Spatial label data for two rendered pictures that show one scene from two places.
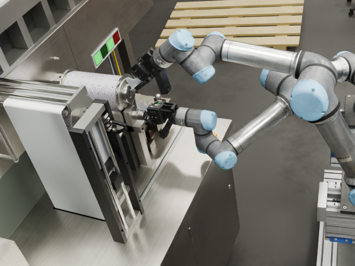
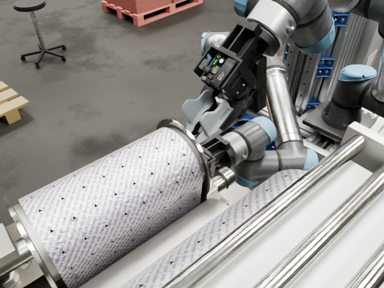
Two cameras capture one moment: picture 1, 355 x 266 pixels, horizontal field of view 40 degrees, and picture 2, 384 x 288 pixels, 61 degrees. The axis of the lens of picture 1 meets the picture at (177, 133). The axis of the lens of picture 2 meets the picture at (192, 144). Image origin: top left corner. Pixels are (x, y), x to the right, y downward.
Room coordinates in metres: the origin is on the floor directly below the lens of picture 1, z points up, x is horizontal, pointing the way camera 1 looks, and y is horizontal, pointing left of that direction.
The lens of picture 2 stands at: (1.41, 0.53, 1.64)
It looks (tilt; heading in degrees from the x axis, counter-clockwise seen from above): 42 degrees down; 289
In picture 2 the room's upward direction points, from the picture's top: straight up
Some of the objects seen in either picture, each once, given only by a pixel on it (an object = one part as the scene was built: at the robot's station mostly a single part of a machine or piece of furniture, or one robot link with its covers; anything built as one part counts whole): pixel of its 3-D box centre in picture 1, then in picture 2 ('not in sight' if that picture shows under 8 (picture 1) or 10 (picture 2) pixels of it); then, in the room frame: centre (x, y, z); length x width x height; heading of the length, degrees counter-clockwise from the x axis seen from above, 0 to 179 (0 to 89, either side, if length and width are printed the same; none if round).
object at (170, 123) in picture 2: (125, 93); (182, 159); (1.56, 0.16, 1.25); 0.15 x 0.01 x 0.15; 149
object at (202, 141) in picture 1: (206, 140); (254, 164); (1.45, -0.11, 1.01); 0.11 x 0.08 x 0.11; 21
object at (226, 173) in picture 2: (142, 115); (225, 178); (1.49, 0.11, 1.18); 0.04 x 0.02 x 0.04; 149
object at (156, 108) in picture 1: (164, 113); (204, 163); (1.55, 0.03, 1.12); 0.12 x 0.08 x 0.09; 59
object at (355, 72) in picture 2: not in sight; (355, 84); (1.17, -0.67, 0.98); 0.13 x 0.12 x 0.14; 146
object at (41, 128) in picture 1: (50, 160); not in sight; (1.35, 0.47, 1.17); 0.34 x 0.05 x 0.54; 59
